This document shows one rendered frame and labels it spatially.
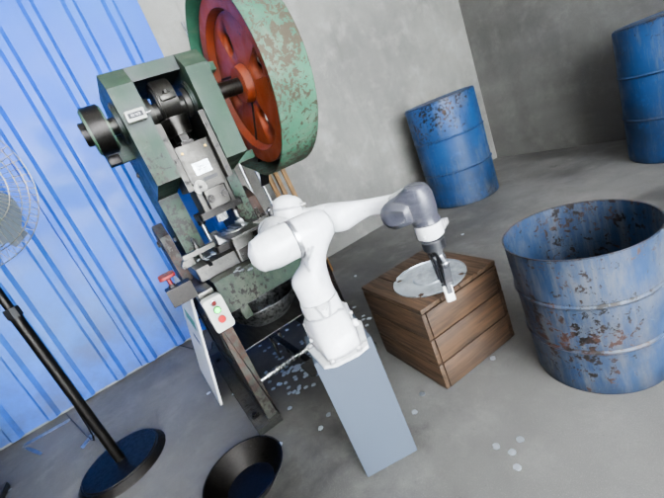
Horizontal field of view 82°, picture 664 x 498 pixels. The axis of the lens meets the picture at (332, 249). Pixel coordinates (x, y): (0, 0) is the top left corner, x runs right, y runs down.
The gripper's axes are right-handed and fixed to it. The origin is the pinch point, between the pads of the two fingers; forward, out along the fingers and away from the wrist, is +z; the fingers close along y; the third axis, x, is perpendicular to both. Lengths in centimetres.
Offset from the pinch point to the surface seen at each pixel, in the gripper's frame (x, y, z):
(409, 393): -24.0, -8.3, 38.8
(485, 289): 17.4, -12.1, 11.9
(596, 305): 29.3, 27.7, 5.8
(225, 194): -62, -51, -54
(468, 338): 4.2, -7.4, 25.6
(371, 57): 71, -248, -103
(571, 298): 25.2, 24.3, 3.2
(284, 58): -20, -39, -91
